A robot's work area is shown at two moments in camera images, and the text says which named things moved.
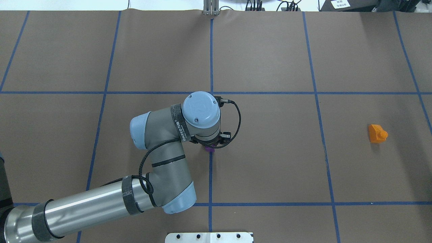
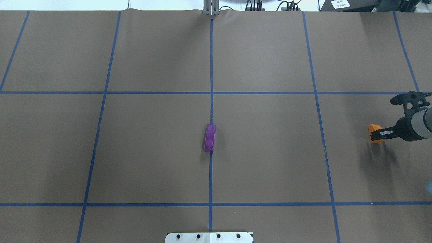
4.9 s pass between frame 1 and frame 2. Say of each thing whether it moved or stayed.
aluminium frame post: stayed
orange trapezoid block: stayed
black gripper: moved
